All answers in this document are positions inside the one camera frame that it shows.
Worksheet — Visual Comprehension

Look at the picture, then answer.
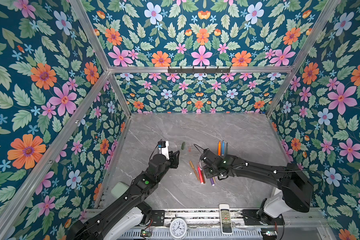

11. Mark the orange highlighter pen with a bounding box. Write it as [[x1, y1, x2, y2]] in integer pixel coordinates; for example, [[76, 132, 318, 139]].
[[218, 141, 222, 156]]

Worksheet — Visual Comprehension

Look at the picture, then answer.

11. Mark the blue highlighter pen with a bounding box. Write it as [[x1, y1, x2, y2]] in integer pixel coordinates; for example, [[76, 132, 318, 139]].
[[221, 141, 226, 156]]

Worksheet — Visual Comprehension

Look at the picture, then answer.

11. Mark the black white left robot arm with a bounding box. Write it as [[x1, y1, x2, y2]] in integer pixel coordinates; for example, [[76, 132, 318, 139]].
[[67, 151, 180, 240]]

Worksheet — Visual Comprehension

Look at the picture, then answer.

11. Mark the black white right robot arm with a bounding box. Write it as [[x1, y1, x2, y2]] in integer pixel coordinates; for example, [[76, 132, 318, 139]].
[[200, 149, 314, 224]]

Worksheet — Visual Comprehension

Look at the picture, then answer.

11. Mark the pink highlighter pen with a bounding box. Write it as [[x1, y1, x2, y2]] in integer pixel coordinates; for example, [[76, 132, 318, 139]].
[[197, 166, 205, 184]]

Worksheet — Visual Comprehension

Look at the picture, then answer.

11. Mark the tan brown pen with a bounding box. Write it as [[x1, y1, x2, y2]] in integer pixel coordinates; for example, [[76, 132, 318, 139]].
[[189, 160, 200, 181]]

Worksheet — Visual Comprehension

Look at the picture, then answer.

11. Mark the pale green sponge block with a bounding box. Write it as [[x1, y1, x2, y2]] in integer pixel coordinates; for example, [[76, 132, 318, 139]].
[[111, 182, 130, 199]]

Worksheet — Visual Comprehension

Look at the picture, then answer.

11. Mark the white remote control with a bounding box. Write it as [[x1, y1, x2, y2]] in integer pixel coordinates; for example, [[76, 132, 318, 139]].
[[219, 204, 233, 235]]

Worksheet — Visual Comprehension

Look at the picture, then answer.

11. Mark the white analog clock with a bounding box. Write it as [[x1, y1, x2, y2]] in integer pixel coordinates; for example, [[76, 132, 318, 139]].
[[169, 218, 188, 240]]

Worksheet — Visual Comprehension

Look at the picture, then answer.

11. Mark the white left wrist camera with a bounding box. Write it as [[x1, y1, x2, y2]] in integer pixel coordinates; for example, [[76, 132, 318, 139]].
[[158, 140, 170, 160]]

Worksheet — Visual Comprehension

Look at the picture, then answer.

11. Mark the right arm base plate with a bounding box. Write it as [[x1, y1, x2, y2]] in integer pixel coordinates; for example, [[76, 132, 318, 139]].
[[241, 209, 285, 226]]

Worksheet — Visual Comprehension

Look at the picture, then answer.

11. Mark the black hook rail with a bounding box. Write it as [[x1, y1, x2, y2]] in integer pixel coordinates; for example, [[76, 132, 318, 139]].
[[167, 66, 231, 75]]

